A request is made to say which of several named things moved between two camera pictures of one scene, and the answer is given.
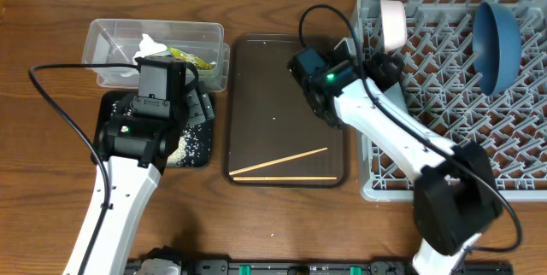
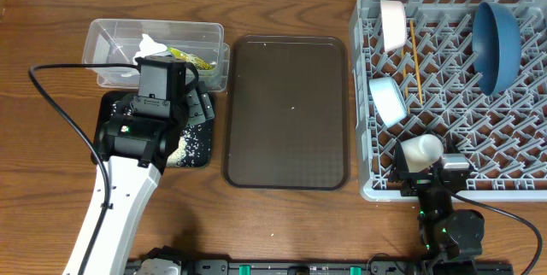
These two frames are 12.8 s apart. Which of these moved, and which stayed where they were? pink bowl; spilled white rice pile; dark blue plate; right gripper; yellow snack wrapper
Moved: right gripper
Stayed: spilled white rice pile; pink bowl; yellow snack wrapper; dark blue plate
